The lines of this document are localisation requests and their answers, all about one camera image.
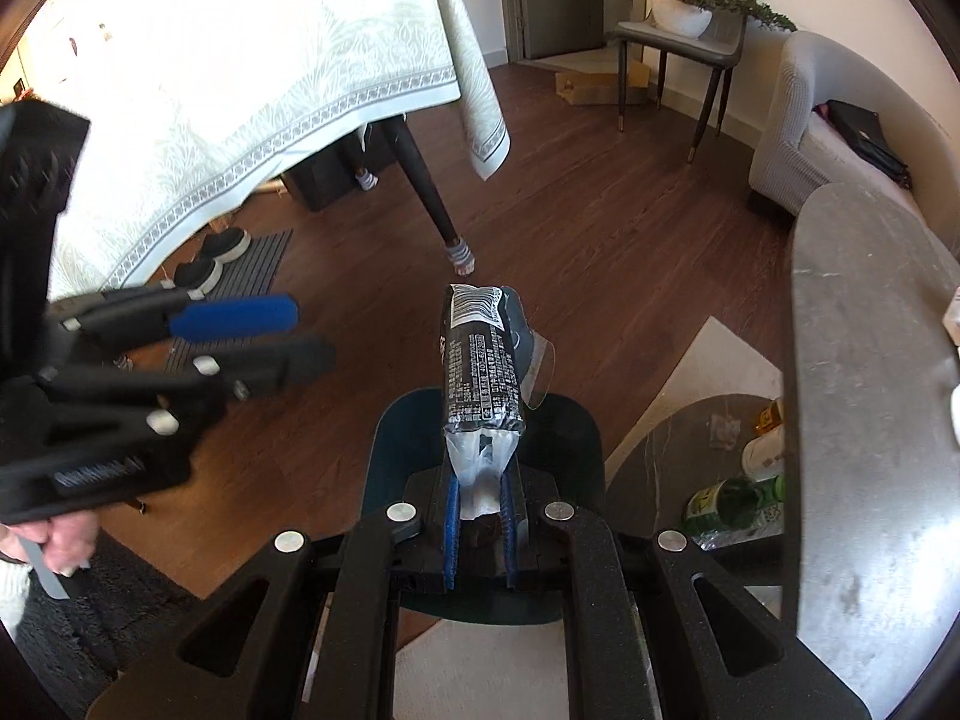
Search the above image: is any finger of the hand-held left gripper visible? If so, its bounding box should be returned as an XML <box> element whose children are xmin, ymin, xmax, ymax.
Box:
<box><xmin>37</xmin><ymin>336</ymin><xmax>337</xmax><ymax>421</ymax></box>
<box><xmin>52</xmin><ymin>291</ymin><xmax>299</xmax><ymax>350</ymax></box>

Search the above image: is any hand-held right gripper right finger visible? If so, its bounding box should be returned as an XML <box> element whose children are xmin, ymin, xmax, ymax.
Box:
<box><xmin>499</xmin><ymin>465</ymin><xmax>871</xmax><ymax>720</ymax></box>

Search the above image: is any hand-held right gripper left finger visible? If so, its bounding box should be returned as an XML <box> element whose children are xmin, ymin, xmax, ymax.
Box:
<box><xmin>86</xmin><ymin>461</ymin><xmax>462</xmax><ymax>720</ymax></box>

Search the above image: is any dark teal trash bin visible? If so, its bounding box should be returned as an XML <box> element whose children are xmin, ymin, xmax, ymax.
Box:
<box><xmin>364</xmin><ymin>388</ymin><xmax>607</xmax><ymax>627</ymax></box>

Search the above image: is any black snack packet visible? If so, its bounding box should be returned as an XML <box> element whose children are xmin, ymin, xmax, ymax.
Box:
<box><xmin>435</xmin><ymin>283</ymin><xmax>560</xmax><ymax>522</ymax></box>

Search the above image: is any person's left forearm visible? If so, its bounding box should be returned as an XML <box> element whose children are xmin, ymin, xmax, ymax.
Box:
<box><xmin>0</xmin><ymin>551</ymin><xmax>35</xmax><ymax>635</ymax></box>

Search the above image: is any person's left hand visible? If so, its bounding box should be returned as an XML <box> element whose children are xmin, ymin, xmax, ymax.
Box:
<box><xmin>0</xmin><ymin>512</ymin><xmax>98</xmax><ymax>578</ymax></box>

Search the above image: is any black white shoe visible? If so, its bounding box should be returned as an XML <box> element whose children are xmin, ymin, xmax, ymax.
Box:
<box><xmin>199</xmin><ymin>229</ymin><xmax>252</xmax><ymax>263</ymax></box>
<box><xmin>174</xmin><ymin>259</ymin><xmax>222</xmax><ymax>293</ymax></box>

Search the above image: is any grey ribbed floor mat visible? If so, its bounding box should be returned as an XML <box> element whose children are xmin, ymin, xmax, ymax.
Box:
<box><xmin>112</xmin><ymin>229</ymin><xmax>295</xmax><ymax>376</ymax></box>

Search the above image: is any black box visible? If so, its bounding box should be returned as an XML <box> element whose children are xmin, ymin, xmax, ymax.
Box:
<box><xmin>285</xmin><ymin>150</ymin><xmax>361</xmax><ymax>211</ymax></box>

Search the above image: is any green bottle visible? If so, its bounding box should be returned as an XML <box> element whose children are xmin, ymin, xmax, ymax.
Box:
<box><xmin>682</xmin><ymin>476</ymin><xmax>787</xmax><ymax>541</ymax></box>

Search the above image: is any clear plastic wrapper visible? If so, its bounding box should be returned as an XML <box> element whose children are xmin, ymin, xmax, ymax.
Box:
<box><xmin>705</xmin><ymin>412</ymin><xmax>743</xmax><ymax>451</ymax></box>

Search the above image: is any dining table with patterned tablecloth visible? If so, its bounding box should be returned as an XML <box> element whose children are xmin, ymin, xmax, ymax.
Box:
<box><xmin>22</xmin><ymin>0</ymin><xmax>511</xmax><ymax>301</ymax></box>

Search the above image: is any white container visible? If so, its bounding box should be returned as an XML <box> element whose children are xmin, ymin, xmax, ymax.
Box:
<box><xmin>742</xmin><ymin>427</ymin><xmax>787</xmax><ymax>481</ymax></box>

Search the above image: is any dark cloth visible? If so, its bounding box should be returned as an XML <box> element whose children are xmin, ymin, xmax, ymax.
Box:
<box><xmin>11</xmin><ymin>532</ymin><xmax>203</xmax><ymax>720</ymax></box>

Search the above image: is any round grey marble coffee table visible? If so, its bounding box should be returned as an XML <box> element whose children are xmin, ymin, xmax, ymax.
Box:
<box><xmin>604</xmin><ymin>184</ymin><xmax>960</xmax><ymax>720</ymax></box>

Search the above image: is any cardboard box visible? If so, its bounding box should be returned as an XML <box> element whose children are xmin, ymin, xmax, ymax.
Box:
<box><xmin>555</xmin><ymin>60</ymin><xmax>650</xmax><ymax>106</ymax></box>

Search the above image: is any grey dining chair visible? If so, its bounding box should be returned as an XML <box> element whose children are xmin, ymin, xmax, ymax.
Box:
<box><xmin>611</xmin><ymin>0</ymin><xmax>751</xmax><ymax>164</ymax></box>

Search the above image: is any grey armchair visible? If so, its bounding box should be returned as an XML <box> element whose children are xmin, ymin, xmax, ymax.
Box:
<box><xmin>748</xmin><ymin>30</ymin><xmax>946</xmax><ymax>241</ymax></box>

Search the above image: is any white plant pot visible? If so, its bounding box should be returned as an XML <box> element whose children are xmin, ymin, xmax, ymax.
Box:
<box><xmin>651</xmin><ymin>0</ymin><xmax>713</xmax><ymax>40</ymax></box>

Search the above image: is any black bag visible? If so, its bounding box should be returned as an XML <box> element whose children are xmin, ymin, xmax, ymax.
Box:
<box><xmin>821</xmin><ymin>100</ymin><xmax>912</xmax><ymax>191</ymax></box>

